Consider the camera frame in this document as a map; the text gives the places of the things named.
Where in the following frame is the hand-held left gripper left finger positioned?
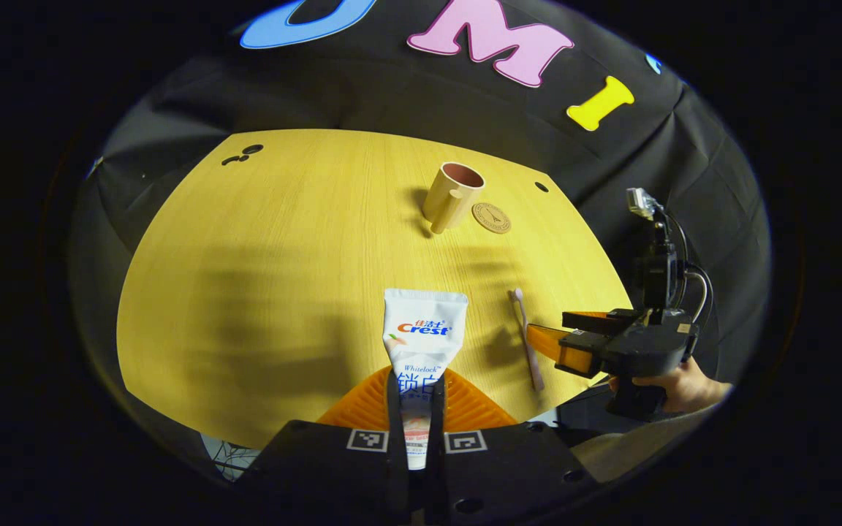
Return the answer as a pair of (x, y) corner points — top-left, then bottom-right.
(235, 365), (411, 526)

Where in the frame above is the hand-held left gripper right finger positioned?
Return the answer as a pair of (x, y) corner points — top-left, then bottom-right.
(428, 365), (601, 526)

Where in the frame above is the pink toothbrush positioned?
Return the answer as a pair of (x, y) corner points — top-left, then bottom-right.
(512, 288), (546, 392)

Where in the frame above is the round brown coaster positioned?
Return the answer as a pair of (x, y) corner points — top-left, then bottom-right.
(471, 202), (512, 235)

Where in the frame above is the white toothpaste tube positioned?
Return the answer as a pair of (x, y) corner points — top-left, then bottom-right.
(382, 288), (469, 470)

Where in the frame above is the beige cup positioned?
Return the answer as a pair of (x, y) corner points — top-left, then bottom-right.
(422, 161), (486, 235)

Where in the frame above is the black backdrop cloth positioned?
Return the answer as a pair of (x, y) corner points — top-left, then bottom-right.
(70, 0), (773, 468)

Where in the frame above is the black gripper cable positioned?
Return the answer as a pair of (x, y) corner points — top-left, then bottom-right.
(666, 212), (715, 324)

